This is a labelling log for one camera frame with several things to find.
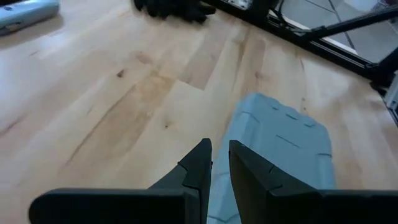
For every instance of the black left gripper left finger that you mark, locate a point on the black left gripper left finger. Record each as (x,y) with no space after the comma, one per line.
(124,205)

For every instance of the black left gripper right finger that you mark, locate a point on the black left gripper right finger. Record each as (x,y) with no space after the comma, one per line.
(280,202)

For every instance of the grey plastic tool case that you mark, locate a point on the grey plastic tool case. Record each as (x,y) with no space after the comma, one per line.
(280,140)

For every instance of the grey utility knife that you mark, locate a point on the grey utility knife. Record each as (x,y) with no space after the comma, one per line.
(25,12)

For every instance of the black aluminium table frame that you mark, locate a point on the black aluminium table frame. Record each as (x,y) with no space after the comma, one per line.
(311,43)

